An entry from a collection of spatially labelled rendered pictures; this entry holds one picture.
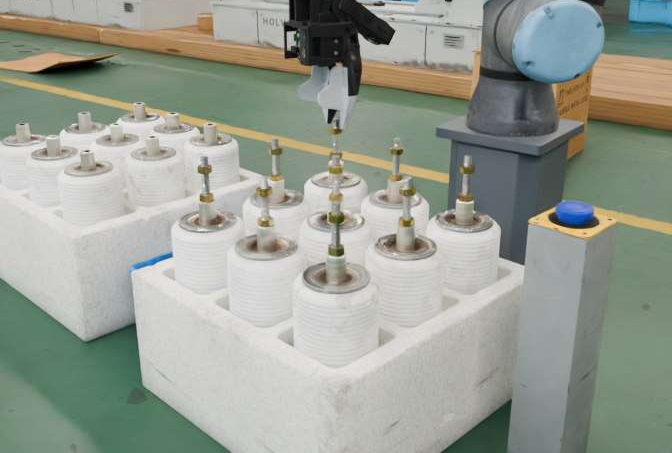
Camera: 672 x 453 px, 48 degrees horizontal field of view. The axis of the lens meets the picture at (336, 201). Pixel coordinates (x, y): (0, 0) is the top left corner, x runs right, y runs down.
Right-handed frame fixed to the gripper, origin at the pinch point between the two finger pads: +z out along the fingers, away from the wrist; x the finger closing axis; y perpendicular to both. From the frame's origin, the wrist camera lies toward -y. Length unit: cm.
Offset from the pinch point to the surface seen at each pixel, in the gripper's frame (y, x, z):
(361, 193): -1.0, 4.4, 10.9
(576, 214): -3.2, 42.1, 2.2
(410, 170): -60, -60, 35
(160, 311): 31.3, 6.4, 20.4
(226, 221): 21.8, 7.2, 9.6
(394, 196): -1.3, 12.2, 9.0
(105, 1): -58, -333, 13
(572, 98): -101, -44, 17
